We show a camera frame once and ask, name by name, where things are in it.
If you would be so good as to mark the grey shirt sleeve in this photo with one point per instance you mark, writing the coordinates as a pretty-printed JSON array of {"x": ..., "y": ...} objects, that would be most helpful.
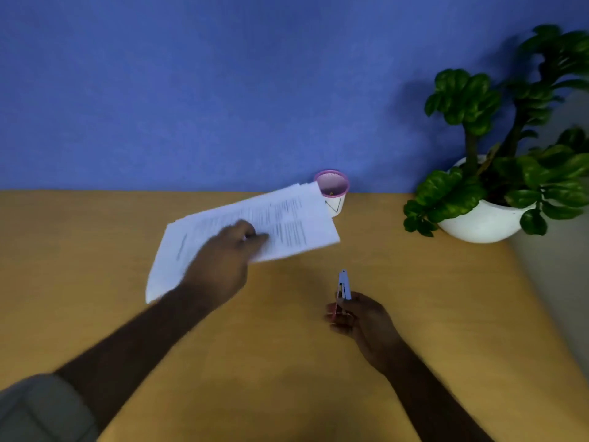
[{"x": 43, "y": 412}]

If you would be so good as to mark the person's left forearm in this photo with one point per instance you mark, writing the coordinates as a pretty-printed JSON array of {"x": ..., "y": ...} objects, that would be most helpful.
[{"x": 133, "y": 345}]

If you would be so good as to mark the person's left hand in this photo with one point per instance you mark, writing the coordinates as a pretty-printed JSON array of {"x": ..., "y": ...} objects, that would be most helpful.
[{"x": 220, "y": 266}]

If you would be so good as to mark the pink rimmed white cup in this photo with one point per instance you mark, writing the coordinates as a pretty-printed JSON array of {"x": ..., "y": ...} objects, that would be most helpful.
[{"x": 332, "y": 191}]

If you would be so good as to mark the green leafy plant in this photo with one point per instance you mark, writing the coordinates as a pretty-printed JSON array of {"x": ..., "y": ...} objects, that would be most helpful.
[{"x": 501, "y": 156}]

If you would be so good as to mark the white round plant pot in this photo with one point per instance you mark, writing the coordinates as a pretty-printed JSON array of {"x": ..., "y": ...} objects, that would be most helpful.
[{"x": 483, "y": 223}]

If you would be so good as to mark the person's left thumb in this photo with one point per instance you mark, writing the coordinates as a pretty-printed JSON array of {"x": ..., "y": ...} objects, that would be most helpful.
[{"x": 257, "y": 245}]

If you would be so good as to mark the person's right thumb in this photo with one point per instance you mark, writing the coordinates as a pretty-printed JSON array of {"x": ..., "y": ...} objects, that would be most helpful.
[{"x": 358, "y": 300}]

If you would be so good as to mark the person's right forearm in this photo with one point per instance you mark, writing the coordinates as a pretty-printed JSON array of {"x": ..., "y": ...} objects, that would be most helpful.
[{"x": 428, "y": 395}]

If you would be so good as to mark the light blue stapler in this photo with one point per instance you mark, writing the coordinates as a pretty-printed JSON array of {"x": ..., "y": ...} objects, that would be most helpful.
[{"x": 344, "y": 286}]

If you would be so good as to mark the person's right hand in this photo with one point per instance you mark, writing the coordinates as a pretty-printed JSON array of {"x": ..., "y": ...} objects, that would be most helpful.
[{"x": 370, "y": 331}]

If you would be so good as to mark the white printed paper sheets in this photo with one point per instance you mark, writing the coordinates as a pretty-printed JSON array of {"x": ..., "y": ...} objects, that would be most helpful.
[{"x": 294, "y": 225}]

